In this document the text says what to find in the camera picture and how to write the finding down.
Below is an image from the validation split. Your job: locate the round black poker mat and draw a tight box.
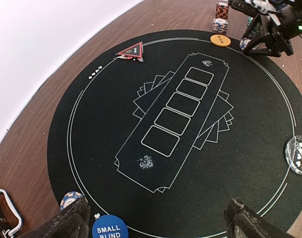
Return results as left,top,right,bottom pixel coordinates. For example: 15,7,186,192
47,30,302,238

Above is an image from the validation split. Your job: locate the orange big blind button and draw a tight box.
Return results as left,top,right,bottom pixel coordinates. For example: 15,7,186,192
210,34,231,47

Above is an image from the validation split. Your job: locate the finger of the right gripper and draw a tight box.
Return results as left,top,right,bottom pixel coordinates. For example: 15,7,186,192
242,14,275,55

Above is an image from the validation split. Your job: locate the red black chip stack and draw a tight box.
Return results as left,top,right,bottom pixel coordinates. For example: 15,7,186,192
215,2,229,20

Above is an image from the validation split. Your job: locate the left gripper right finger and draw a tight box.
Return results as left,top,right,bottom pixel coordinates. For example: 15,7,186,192
223,198,290,238

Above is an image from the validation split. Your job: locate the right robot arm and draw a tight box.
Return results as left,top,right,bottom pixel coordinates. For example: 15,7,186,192
228,0,302,57

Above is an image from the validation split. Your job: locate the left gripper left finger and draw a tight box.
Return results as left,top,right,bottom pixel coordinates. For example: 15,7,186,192
22,198,91,238

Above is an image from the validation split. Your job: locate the chrome case handle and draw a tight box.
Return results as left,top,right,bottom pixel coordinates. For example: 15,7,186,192
0,189,23,238

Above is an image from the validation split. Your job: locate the blue small blind button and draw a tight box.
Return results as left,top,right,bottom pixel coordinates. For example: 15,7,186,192
92,215,129,238

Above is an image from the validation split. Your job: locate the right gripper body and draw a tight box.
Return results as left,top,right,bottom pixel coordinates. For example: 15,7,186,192
228,0,302,57

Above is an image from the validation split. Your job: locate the red triangle marker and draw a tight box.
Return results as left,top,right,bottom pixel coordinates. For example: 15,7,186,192
116,41,144,62

